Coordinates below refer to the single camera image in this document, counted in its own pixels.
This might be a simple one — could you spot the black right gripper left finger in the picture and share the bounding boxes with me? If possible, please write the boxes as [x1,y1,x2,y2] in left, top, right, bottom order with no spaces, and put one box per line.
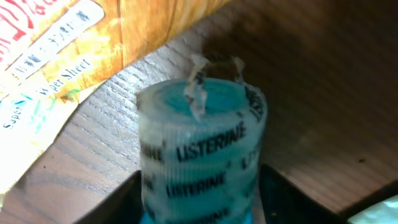
[75,170,143,224]

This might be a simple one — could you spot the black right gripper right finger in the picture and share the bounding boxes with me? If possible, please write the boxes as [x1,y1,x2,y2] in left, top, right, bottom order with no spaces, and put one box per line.
[259,165,347,224]

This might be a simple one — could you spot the teal Listerine mouthwash bottle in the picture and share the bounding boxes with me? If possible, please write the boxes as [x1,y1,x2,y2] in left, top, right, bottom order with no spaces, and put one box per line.
[135,54,268,224]

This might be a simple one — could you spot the large yellow snack bag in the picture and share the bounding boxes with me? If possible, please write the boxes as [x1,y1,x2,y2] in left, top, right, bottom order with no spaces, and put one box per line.
[1,0,228,194]

